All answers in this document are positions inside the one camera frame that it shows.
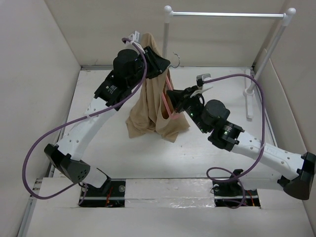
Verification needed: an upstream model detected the beige t shirt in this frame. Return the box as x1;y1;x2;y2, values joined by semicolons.
125;32;191;143

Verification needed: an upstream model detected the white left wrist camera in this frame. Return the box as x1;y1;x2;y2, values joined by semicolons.
123;31;142;49

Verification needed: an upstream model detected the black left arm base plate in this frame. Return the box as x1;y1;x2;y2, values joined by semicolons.
79;179;126;208

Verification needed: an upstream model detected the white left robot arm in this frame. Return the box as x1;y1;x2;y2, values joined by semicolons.
44;46;170;196

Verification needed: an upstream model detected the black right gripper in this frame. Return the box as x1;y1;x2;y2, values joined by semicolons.
166;85;209;134

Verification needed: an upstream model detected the white metal clothes rack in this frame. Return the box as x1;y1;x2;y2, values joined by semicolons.
158;5;296;121

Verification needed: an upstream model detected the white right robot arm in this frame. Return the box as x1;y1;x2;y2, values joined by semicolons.
167;86;316;200

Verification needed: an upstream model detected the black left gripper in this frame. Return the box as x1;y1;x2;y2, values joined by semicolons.
128;47;170;89

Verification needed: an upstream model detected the pink clothes hanger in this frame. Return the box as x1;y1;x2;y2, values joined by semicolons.
161;51;185;121

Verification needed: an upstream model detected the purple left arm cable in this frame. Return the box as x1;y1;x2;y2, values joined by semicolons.
22;37;149;205

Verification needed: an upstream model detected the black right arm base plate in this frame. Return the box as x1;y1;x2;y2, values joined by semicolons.
210;181;261;209

